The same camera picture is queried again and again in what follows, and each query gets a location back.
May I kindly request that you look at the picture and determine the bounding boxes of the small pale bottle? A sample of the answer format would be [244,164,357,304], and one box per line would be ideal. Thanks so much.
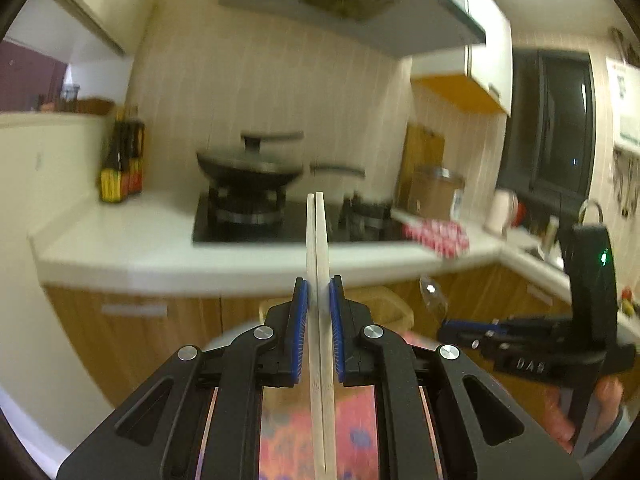
[544,216,560,257]

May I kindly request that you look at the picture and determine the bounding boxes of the dark window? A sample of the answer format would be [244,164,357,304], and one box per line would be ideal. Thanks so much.
[501,47,599,207]

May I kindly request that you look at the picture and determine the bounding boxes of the white kettle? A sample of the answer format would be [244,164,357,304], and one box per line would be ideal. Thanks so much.
[485,189,519,236]

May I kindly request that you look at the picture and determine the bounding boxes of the wooden cutting board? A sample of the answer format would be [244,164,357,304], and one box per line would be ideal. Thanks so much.
[397,122,446,211]

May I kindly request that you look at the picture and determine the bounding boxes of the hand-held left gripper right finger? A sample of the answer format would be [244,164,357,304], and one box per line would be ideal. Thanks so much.
[327,275,584,480]

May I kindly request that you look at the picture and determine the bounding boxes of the dark sauce bottle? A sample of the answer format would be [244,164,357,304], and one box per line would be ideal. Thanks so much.
[100,119,129,204]
[125,116,147,196]

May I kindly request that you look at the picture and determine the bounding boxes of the floral tablecloth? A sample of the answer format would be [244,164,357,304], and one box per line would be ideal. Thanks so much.
[197,330,448,480]

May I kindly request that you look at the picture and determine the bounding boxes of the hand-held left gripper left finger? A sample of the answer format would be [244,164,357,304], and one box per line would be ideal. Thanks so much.
[56,276,311,480]

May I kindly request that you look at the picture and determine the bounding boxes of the person's right hand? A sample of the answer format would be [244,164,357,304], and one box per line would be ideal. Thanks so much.
[546,377,626,454]

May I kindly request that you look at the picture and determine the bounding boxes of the beige woven basket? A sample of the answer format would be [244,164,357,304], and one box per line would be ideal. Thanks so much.
[259,285,415,333]

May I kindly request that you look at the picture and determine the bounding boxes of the white upper cabinet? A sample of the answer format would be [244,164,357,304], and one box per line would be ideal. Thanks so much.
[410,0,516,116]

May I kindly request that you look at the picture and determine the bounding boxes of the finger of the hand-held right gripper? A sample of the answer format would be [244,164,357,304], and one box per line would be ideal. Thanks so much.
[472,337,503,363]
[436,318,503,342]

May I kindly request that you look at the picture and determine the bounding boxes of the grey range hood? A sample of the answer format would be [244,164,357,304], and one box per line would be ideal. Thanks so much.
[219,0,487,59]

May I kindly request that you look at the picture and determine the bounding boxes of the metal faucet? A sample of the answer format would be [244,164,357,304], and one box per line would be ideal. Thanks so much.
[577,200,606,228]

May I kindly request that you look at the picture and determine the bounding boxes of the black gas stove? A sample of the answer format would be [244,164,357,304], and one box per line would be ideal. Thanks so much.
[192,187,407,247]

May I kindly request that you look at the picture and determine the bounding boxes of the white wall appliance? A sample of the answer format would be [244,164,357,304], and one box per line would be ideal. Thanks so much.
[606,57,640,149]

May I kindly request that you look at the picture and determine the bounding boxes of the clear plastic spoon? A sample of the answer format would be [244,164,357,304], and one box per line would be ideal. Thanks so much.
[419,275,451,328]

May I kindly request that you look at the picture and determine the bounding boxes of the black wok with lid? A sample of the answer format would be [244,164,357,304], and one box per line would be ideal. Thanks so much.
[196,131,306,192]

